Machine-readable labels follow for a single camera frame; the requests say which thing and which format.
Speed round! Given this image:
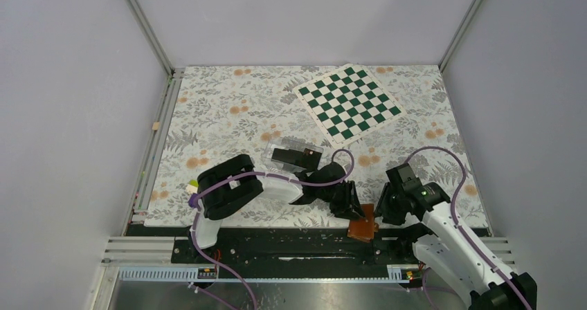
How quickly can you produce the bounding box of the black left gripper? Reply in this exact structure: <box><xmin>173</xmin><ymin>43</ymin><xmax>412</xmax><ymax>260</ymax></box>
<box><xmin>318</xmin><ymin>180</ymin><xmax>365</xmax><ymax>221</ymax></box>

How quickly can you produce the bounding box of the brown leather card holder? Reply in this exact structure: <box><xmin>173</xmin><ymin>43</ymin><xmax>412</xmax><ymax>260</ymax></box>
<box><xmin>347</xmin><ymin>203</ymin><xmax>379</xmax><ymax>243</ymax></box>

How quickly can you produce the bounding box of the clear acrylic card box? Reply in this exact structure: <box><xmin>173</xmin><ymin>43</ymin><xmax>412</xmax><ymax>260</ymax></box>
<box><xmin>261</xmin><ymin>137</ymin><xmax>324</xmax><ymax>174</ymax></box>

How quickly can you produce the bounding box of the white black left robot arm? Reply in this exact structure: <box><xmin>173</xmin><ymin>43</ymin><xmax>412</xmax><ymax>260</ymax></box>
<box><xmin>188</xmin><ymin>154</ymin><xmax>366</xmax><ymax>262</ymax></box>

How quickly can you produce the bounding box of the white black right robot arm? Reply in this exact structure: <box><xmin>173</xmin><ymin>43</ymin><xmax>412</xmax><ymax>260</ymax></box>
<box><xmin>374</xmin><ymin>163</ymin><xmax>537</xmax><ymax>309</ymax></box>

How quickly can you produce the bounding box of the green white checkered mat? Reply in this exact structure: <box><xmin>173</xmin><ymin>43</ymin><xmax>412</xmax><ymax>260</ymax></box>
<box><xmin>292</xmin><ymin>64</ymin><xmax>406</xmax><ymax>149</ymax></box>

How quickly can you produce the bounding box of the floral patterned table cloth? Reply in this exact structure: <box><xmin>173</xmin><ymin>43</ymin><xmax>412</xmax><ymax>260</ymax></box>
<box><xmin>149</xmin><ymin>64</ymin><xmax>486</xmax><ymax>230</ymax></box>

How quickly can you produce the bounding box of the small yellow green object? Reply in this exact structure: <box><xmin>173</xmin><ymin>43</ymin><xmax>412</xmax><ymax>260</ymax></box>
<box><xmin>186</xmin><ymin>179</ymin><xmax>199</xmax><ymax>194</ymax></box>

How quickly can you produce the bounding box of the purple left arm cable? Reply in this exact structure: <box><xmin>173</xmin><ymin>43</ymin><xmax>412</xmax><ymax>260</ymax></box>
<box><xmin>188</xmin><ymin>148</ymin><xmax>356</xmax><ymax>310</ymax></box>

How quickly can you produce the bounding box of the white slotted cable duct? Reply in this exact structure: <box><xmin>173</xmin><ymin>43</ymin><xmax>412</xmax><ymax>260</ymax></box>
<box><xmin>119</xmin><ymin>264</ymin><xmax>416</xmax><ymax>284</ymax></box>

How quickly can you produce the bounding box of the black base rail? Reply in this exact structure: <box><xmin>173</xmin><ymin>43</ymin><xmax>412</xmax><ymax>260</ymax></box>
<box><xmin>171</xmin><ymin>228</ymin><xmax>424</xmax><ymax>280</ymax></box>

